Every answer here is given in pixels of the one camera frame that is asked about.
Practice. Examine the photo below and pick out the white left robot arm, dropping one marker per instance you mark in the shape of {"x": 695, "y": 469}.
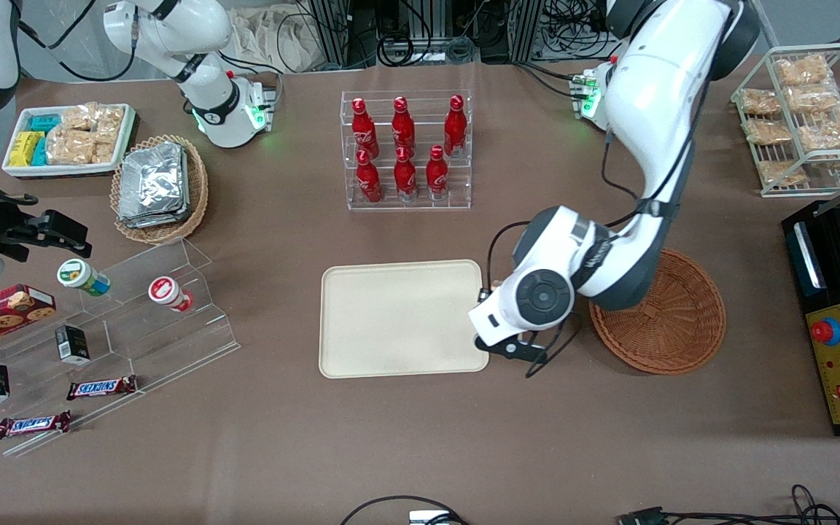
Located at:
{"x": 653, "y": 109}

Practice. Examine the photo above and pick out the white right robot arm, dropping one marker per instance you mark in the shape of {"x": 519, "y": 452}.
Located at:
{"x": 208, "y": 102}

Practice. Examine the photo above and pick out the white rectangular snack tray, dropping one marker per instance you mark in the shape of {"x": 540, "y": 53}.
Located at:
{"x": 63, "y": 170}

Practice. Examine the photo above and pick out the beige plastic tray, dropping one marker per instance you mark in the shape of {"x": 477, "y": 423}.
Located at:
{"x": 402, "y": 321}

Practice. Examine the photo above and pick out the oval light wicker basket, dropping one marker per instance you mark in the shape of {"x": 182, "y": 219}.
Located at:
{"x": 197, "y": 197}

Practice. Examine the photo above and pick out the round brown wicker basket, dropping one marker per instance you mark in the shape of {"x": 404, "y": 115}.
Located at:
{"x": 682, "y": 321}

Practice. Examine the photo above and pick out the green lid yogurt cup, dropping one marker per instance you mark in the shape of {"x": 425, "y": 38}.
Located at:
{"x": 77, "y": 274}

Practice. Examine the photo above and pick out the teal snack pack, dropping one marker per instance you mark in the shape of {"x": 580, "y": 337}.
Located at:
{"x": 46, "y": 122}
{"x": 41, "y": 153}

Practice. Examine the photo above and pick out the clear rice cracker pack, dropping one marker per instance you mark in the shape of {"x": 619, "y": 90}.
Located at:
{"x": 79, "y": 117}
{"x": 68, "y": 148}
{"x": 110, "y": 120}
{"x": 105, "y": 151}

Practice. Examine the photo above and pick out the yellow snack pack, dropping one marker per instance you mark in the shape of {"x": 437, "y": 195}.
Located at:
{"x": 22, "y": 149}

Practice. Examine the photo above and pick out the silver foil pouch stack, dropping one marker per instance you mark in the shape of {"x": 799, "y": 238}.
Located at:
{"x": 154, "y": 182}

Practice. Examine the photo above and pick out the clear acrylic bottle rack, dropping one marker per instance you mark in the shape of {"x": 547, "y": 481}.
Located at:
{"x": 420, "y": 205}

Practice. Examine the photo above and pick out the red lid yogurt cup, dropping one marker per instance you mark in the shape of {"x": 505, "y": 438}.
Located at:
{"x": 165, "y": 290}

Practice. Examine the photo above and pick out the red cola bottle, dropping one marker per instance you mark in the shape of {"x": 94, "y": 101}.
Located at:
{"x": 437, "y": 175}
{"x": 364, "y": 131}
{"x": 455, "y": 127}
{"x": 405, "y": 179}
{"x": 403, "y": 127}
{"x": 369, "y": 182}

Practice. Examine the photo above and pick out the clear acrylic step stand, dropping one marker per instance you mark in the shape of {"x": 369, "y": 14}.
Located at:
{"x": 172, "y": 343}

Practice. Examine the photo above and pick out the brown snickers bar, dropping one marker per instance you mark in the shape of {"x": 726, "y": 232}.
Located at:
{"x": 101, "y": 388}
{"x": 32, "y": 425}

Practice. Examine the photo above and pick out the beige cloth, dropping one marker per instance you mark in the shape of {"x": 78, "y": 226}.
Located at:
{"x": 267, "y": 36}

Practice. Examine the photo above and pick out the bagged puffed snack pack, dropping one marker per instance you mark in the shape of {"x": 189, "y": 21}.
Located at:
{"x": 759, "y": 102}
{"x": 782, "y": 173}
{"x": 803, "y": 71}
{"x": 814, "y": 98}
{"x": 766, "y": 132}
{"x": 828, "y": 133}

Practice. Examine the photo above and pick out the red emergency stop button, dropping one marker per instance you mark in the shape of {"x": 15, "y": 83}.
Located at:
{"x": 825, "y": 331}

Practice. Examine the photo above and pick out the black machine housing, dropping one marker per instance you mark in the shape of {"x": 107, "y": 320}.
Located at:
{"x": 821, "y": 430}

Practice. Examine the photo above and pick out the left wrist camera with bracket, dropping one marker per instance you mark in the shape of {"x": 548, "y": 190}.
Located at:
{"x": 511, "y": 348}

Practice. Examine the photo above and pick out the aluminium frame post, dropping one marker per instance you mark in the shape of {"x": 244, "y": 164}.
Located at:
{"x": 526, "y": 29}
{"x": 329, "y": 33}

